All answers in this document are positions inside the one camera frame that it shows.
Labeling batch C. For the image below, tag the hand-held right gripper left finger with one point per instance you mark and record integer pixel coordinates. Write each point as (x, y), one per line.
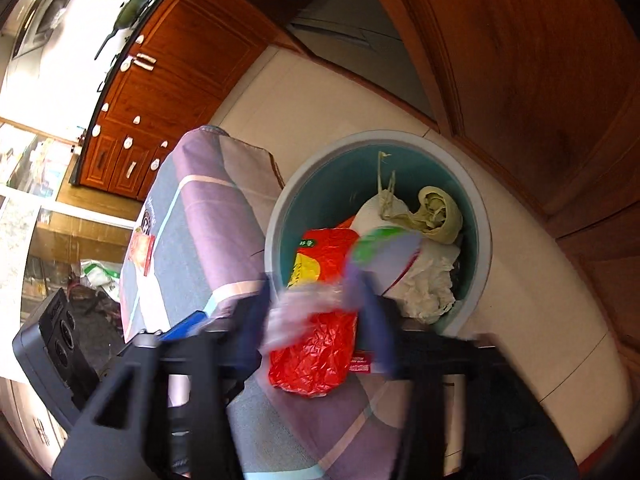
(250, 335)

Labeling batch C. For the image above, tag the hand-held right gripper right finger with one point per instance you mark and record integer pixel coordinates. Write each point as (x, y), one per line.
(377, 330)

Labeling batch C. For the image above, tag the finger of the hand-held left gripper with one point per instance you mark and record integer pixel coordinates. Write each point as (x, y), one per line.
(187, 324)

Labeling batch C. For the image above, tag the clear plastic bag red print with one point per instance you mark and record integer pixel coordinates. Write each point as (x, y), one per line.
(300, 315)

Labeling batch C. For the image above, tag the white purple plastic wrapper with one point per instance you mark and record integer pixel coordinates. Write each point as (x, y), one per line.
(385, 255)

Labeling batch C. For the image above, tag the white paper napkin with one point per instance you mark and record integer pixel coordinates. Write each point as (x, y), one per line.
(367, 215)

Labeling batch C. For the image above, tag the grey round trash bin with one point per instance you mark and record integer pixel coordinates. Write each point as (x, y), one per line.
(340, 175)

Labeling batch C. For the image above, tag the table with checked cloth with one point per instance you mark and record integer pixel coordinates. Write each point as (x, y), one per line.
(200, 240)

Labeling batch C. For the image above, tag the bread in clear packet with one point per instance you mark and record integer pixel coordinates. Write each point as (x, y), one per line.
(141, 252)

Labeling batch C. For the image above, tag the green white plastic bag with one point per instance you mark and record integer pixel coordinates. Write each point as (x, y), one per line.
(100, 275)

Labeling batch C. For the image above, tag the glass sliding door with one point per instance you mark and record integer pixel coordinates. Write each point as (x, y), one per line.
(60, 240)

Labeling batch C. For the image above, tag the wooden drawer cabinet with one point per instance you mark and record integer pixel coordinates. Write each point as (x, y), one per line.
(120, 160)

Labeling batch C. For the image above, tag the wooden kitchen cabinet doors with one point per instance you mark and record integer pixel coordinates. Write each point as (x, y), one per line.
(200, 50)

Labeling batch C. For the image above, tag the tall wooden cabinet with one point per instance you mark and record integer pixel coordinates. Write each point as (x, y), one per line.
(525, 85)

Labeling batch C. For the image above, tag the built-in black oven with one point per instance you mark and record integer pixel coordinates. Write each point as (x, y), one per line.
(350, 20)

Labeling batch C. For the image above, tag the green frying pan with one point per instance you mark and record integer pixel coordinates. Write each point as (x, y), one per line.
(131, 7)

